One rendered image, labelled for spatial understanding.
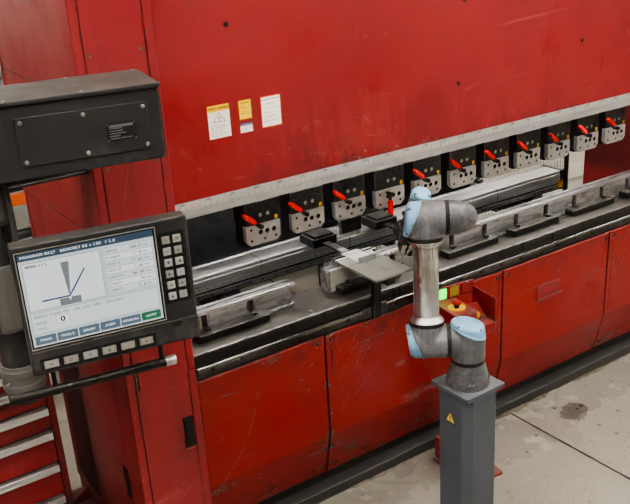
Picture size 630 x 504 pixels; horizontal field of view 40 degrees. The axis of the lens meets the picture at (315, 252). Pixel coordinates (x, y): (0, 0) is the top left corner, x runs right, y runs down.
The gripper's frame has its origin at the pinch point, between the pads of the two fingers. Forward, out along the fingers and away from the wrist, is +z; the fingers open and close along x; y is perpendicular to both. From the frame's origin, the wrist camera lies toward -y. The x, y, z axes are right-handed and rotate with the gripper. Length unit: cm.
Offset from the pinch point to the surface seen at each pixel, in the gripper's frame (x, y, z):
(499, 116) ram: -63, 37, -27
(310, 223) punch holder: 37.8, 15.3, -16.8
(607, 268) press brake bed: -127, -10, 50
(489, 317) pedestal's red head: -28.2, -30.9, 16.4
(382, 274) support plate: 17.9, -10.7, -7.8
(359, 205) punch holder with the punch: 14.0, 18.8, -15.2
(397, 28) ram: -10, 54, -70
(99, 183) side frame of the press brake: 119, 10, -70
